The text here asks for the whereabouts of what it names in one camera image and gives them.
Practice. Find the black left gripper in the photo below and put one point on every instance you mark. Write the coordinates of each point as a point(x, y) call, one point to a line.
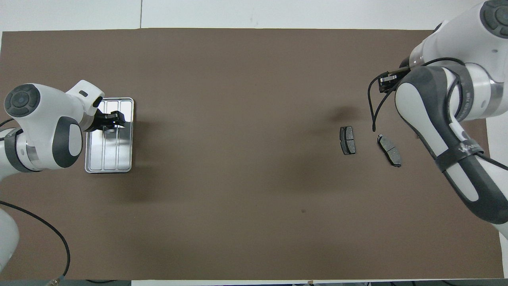
point(97, 121)

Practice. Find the dark grey curved brake pad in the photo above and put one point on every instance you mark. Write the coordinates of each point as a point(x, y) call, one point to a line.
point(389, 151)

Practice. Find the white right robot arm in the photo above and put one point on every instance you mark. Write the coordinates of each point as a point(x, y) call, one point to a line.
point(436, 119)

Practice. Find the dark grey rectangular brake pad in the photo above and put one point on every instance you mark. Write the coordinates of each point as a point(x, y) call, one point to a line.
point(347, 140)

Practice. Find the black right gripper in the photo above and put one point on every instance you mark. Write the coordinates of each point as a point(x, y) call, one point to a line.
point(399, 74)

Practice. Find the silver metal tray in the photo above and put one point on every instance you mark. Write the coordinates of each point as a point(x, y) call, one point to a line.
point(119, 155)

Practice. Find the brown table mat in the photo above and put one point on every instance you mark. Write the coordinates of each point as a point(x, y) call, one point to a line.
point(238, 178)

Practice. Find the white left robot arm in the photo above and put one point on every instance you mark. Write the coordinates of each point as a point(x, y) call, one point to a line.
point(39, 119)

